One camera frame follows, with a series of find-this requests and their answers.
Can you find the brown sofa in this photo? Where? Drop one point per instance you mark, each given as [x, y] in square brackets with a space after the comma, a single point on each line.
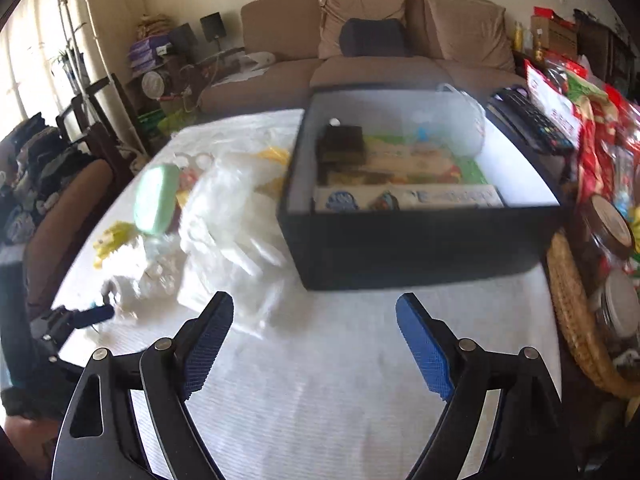
[326, 43]

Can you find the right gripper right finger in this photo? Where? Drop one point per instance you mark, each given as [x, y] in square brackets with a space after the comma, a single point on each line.
[528, 438]

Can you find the wicker basket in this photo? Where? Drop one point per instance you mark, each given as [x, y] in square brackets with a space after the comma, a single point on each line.
[578, 324]

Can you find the black remote control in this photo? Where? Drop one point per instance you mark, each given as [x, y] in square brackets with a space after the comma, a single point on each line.
[513, 107]

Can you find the black storage box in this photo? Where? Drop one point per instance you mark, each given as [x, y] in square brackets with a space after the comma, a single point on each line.
[405, 248]

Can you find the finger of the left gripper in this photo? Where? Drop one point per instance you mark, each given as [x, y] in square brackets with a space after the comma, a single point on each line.
[64, 319]

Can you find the TPE glove box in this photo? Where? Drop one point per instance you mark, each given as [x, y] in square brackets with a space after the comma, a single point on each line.
[391, 197]

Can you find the brown lidded jar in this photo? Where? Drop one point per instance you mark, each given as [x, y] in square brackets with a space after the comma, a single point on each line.
[609, 230]

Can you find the yellow food mould packet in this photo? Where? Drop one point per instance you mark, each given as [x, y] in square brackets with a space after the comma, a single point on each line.
[136, 266]

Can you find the dark blue cushion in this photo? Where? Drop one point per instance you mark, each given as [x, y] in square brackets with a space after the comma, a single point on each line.
[379, 39]

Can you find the red snack bags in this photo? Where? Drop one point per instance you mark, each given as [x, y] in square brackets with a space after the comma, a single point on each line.
[603, 129]

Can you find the mint green case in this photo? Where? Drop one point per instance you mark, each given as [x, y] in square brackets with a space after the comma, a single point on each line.
[155, 200]

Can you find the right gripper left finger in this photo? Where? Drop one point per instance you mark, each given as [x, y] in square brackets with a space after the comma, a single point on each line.
[100, 438]

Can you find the white coat rack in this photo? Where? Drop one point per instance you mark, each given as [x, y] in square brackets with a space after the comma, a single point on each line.
[99, 95]

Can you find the translucent disposable glove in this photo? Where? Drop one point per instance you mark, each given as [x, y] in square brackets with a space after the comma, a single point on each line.
[232, 240]

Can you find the clear plastic measuring cup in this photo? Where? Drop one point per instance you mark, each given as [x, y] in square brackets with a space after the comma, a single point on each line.
[445, 118]

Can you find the brown sponge block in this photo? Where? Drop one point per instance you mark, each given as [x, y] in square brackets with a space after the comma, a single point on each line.
[341, 145]

